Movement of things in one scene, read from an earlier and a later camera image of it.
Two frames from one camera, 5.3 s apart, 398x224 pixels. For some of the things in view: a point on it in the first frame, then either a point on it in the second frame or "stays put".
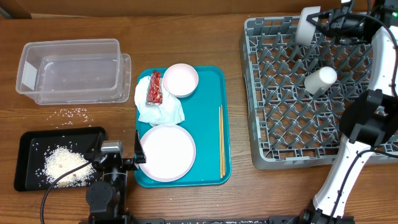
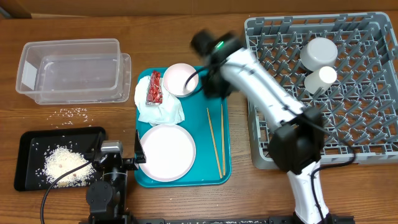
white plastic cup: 320,80 stays put
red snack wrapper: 154,94 stays put
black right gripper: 338,20 -> 211,91
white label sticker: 29,76 stays put
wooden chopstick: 221,140 stays put
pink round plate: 169,152 stays put
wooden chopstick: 221,123 -> 214,145
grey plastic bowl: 305,29 -> 318,53
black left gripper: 139,155 stays put
